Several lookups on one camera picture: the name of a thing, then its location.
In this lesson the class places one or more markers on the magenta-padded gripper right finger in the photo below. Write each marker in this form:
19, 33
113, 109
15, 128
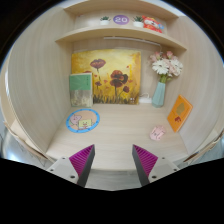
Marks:
151, 167

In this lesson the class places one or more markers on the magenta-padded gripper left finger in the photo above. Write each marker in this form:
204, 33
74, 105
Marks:
75, 168

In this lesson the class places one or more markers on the pink cartoon computer mouse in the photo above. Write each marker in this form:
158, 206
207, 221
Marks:
157, 133

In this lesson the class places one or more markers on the round cartoon mouse pad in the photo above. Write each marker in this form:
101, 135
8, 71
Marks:
82, 120

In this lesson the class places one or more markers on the orange book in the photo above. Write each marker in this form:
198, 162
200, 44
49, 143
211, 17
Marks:
179, 113

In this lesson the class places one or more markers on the white power adapter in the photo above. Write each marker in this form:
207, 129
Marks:
145, 98

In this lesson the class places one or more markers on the teal geometric vase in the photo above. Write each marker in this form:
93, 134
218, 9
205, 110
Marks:
159, 95

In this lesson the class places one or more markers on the yellow poppy flower painting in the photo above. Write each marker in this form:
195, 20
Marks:
116, 74

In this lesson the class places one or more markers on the white and pink flower bouquet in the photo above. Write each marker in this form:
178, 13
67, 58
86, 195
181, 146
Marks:
166, 65

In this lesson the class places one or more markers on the white light bar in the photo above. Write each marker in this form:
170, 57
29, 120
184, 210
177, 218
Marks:
131, 39

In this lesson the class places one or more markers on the wooden upper shelf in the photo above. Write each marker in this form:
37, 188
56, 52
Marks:
135, 33

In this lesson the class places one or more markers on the right small potted plant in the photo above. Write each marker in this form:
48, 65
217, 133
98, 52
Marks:
138, 21

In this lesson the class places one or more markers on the small potted plant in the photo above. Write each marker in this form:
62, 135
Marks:
138, 21
105, 20

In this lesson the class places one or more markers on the left small potted plant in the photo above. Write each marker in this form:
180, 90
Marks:
105, 20

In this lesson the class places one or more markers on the purple round number sign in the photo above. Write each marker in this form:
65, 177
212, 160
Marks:
121, 19

